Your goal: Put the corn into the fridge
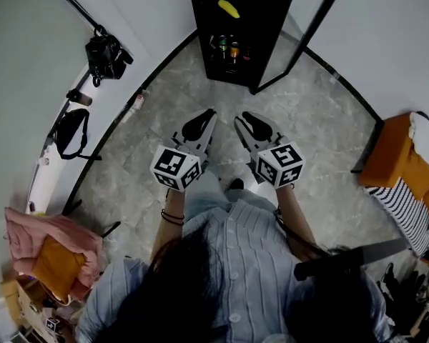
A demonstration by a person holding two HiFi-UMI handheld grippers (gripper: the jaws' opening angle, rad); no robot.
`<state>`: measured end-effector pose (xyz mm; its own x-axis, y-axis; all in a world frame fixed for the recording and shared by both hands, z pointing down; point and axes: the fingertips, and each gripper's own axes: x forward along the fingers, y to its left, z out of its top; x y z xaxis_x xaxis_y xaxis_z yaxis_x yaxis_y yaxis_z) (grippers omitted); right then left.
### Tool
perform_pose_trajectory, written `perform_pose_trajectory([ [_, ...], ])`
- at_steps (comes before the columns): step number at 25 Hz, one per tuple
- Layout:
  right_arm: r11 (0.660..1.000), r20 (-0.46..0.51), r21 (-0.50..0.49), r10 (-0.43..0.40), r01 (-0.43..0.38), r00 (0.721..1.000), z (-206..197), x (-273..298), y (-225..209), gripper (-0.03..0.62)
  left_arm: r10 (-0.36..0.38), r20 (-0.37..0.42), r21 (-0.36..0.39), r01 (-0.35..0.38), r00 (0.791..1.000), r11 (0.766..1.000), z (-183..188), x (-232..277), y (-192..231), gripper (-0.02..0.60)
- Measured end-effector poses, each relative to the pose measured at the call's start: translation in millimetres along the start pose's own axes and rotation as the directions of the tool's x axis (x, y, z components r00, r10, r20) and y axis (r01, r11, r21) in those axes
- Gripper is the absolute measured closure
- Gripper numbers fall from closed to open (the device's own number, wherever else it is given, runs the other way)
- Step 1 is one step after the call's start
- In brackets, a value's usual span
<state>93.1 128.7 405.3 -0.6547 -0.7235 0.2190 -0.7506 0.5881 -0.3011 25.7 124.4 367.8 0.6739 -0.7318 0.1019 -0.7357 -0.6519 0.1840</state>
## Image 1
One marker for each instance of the orange drink bottle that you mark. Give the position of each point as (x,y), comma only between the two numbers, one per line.
(234,50)

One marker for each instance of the light blue jeans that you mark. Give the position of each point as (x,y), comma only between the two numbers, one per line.
(207,195)

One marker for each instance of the white ledge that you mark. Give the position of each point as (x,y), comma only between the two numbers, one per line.
(50,181)

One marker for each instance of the black handbag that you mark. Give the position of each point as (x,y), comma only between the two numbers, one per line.
(105,57)

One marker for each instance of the black tumbler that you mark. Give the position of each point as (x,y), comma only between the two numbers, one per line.
(79,97)

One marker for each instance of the red drink bottle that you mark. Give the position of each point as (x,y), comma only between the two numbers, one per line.
(247,54)

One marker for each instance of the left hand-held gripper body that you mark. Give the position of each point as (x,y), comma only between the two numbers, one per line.
(175,164)

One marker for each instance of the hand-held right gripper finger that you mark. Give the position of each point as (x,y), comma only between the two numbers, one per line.
(259,127)
(244,132)

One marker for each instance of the black white striped cloth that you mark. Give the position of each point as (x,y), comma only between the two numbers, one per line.
(404,213)

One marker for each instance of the small white packet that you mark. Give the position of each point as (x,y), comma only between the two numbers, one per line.
(139,101)

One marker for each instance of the black waist bag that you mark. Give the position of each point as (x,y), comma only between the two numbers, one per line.
(71,134)

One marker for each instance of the black wrist bands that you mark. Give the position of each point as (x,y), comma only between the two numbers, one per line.
(172,217)

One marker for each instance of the yellow corn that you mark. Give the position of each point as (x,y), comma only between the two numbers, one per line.
(229,8)

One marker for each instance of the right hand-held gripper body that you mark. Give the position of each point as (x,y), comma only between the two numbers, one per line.
(279,164)

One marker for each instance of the person's black shoe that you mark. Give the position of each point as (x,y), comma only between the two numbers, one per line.
(236,184)

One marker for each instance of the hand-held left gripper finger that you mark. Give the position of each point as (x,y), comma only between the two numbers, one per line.
(210,130)
(198,123)

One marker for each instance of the light blue striped shirt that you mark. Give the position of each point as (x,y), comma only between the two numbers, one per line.
(250,263)

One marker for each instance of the black shoe pile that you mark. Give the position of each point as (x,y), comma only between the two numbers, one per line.
(407,288)

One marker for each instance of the pink cloth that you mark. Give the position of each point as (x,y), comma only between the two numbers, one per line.
(46,234)

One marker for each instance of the person's left forearm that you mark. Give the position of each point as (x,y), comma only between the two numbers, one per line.
(168,234)

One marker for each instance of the person's right forearm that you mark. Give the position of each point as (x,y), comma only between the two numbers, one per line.
(295,223)

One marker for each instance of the orange cushion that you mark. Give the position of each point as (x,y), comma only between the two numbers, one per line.
(57,270)

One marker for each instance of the black chair leg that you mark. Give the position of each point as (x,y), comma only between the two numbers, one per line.
(73,207)
(111,229)

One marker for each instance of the green drink bottle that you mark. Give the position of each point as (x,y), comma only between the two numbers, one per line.
(222,44)

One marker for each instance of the cardboard box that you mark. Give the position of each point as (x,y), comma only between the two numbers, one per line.
(21,306)

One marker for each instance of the orange sofa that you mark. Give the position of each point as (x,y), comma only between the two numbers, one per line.
(393,155)

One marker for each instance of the black fridge with glass door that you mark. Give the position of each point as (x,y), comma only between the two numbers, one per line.
(207,16)

